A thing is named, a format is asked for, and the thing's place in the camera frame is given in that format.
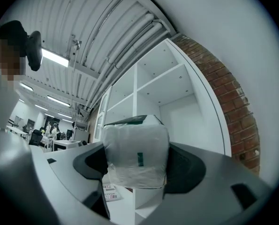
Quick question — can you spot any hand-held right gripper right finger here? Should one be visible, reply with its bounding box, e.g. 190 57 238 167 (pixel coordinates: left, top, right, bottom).
139 142 275 225

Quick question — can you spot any long white table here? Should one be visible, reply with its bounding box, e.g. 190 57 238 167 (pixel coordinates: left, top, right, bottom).
7 124 30 140

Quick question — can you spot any black office chair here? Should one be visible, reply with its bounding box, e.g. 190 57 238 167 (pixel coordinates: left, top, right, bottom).
29 129 44 147

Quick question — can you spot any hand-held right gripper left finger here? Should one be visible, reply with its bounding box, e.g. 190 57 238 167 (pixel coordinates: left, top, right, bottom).
0 131 112 225

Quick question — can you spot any white ceiling pipe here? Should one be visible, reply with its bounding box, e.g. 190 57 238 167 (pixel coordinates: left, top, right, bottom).
105 12 155 65
114 22 165 70

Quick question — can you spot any person's light knit top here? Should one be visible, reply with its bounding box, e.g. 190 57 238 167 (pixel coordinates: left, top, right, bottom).
0 81 22 135

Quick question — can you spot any green pack of tissues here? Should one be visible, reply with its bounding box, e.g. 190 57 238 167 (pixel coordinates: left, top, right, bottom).
101 114 170 190

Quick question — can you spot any white shelf unit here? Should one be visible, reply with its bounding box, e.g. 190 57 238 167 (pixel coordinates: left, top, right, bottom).
92 37 233 221

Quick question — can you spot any black head-mounted camera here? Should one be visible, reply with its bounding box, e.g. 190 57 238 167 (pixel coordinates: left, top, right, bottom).
0 20 43 72

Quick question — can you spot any printed magazine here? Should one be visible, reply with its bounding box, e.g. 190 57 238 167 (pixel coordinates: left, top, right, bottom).
103 183 123 203

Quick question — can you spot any white side table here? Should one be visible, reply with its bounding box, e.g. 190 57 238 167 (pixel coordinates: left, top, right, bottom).
53 139 84 152

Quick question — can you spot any person's face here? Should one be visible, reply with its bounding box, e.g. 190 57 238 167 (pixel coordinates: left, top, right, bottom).
0 37 27 89

